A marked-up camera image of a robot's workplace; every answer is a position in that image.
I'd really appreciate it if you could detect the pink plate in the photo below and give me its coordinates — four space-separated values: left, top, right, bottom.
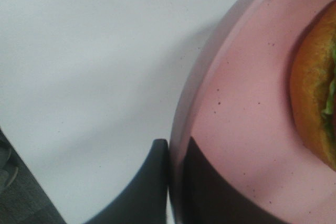
170 0 335 223

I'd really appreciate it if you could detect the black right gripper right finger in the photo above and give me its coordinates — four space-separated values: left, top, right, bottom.
178 136 263 224

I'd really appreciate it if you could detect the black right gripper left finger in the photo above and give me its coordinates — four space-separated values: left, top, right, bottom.
87 139 168 223

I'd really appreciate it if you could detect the burger with lettuce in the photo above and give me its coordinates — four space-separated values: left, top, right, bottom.
289 2 335 169

